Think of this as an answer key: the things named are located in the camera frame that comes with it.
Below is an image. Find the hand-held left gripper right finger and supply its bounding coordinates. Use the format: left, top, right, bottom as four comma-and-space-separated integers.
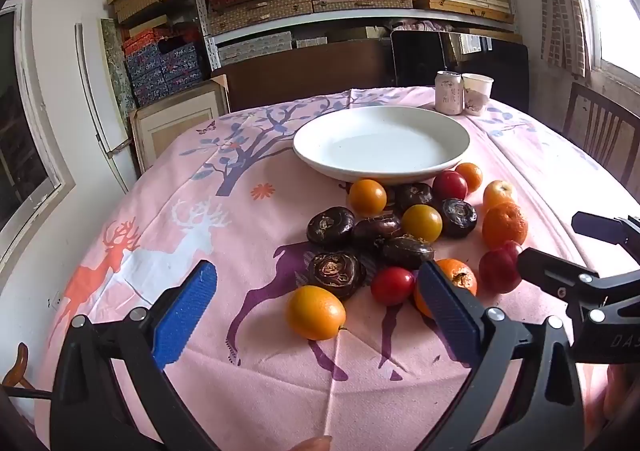
417, 260, 586, 451

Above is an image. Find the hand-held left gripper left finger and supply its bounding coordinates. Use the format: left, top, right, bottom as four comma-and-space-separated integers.
49, 259, 223, 451

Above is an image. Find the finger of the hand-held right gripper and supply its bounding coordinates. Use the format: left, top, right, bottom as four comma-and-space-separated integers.
516, 247, 640, 327
571, 212, 640, 253

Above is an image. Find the orange mandarin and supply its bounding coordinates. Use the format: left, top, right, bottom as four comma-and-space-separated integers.
481, 201, 529, 249
412, 258, 478, 319

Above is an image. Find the red cherry tomato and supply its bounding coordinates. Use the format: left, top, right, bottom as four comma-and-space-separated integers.
370, 266, 416, 307
432, 170, 469, 202
478, 240, 524, 295

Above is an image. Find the small yellow red apple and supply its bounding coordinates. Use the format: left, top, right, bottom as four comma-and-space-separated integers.
482, 180, 517, 212

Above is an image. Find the yellow cherry tomato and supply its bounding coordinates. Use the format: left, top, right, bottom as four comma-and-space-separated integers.
401, 204, 444, 243

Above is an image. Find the oval orange kumquat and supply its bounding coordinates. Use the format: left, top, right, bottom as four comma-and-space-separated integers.
286, 285, 347, 342

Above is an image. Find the white ceramic plate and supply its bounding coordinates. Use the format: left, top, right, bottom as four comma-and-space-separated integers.
292, 106, 472, 184

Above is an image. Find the person's right hand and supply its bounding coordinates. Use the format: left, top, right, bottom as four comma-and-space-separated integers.
601, 363, 640, 428

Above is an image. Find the person's left hand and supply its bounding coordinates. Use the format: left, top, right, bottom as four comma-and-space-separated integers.
287, 435, 333, 451

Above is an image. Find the pink deer print tablecloth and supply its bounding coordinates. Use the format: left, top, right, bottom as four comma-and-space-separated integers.
35, 85, 640, 451

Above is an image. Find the dark wooden chair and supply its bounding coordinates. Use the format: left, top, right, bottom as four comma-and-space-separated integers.
562, 81, 640, 187

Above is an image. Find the beige framed panel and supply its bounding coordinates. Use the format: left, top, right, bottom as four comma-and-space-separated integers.
129, 75, 231, 174

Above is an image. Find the white paper cup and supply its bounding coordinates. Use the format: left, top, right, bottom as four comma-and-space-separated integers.
461, 73, 495, 117

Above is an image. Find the pink drink can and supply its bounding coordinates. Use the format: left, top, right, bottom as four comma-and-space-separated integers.
434, 70, 466, 116

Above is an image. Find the beige patterned curtain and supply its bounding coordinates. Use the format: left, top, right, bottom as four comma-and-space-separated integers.
537, 0, 601, 77

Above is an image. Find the white narrow door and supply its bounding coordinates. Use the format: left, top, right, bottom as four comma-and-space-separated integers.
75, 22, 138, 194

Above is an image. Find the stack of blue floral boxes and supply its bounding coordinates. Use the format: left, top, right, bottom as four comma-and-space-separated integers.
122, 28, 208, 107

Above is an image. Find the black glossy panel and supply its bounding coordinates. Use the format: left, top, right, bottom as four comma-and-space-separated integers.
390, 28, 531, 114

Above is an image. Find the green marbled board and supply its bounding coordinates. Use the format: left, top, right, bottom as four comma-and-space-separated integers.
100, 18, 138, 112

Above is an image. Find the dark brown wooden board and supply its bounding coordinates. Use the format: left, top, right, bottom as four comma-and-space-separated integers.
210, 38, 396, 112

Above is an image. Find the white framed window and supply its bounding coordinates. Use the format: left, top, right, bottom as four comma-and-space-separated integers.
0, 0, 76, 277

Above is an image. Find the black cable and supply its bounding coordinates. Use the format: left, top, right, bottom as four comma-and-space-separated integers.
0, 381, 53, 403

